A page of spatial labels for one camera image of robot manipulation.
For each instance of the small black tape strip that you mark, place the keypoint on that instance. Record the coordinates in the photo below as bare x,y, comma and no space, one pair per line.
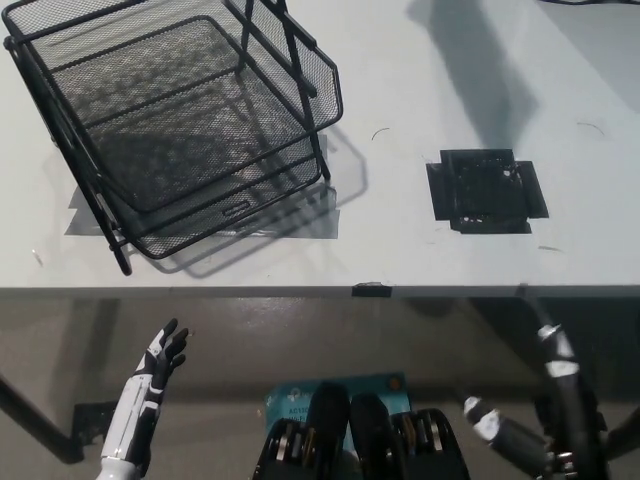
371,290

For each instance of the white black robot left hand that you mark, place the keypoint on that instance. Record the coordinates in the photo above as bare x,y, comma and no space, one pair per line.
150,385

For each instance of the teal cardboard box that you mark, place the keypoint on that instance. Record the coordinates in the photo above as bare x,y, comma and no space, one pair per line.
370,386

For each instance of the black tape square patch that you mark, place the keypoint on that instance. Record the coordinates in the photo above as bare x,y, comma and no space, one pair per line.
487,192

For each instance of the grey tape patch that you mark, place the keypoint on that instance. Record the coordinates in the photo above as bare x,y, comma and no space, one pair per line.
300,227

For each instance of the black desk leg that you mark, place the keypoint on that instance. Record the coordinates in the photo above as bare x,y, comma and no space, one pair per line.
35,420
625,431

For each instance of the black mesh file tray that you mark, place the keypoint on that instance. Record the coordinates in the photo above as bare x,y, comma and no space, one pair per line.
165,125

